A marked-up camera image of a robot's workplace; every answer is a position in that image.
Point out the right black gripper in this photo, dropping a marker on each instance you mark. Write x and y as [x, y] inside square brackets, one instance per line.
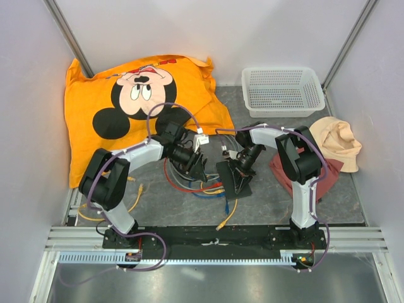
[241, 180]

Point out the red folded cloth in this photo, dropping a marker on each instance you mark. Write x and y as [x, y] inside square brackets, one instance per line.
[323, 186]

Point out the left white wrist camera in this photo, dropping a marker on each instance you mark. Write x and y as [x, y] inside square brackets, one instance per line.
[200, 138]

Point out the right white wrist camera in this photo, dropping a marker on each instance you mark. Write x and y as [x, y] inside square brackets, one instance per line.
[228, 154]

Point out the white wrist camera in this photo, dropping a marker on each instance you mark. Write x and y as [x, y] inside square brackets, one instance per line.
[228, 154]
[200, 138]

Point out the white perforated plastic basket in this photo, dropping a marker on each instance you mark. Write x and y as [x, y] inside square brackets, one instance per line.
[281, 92]

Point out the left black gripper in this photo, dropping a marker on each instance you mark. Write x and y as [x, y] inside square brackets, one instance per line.
[197, 170]

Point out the aluminium frame rail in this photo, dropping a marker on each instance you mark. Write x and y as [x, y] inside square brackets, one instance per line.
[343, 240]

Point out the black network switch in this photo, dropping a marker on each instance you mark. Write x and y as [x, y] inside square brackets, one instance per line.
[228, 183]

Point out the peach bucket hat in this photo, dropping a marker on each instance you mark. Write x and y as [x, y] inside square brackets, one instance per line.
[336, 141]

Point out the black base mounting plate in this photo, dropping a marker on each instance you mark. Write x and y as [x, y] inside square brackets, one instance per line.
[269, 236]

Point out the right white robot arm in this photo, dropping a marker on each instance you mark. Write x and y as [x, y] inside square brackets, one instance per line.
[301, 162]

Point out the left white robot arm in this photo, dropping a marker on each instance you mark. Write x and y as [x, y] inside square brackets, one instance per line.
[105, 178]

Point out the orange Mickey Mouse pillow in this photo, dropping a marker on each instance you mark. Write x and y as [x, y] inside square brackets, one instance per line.
[118, 107]

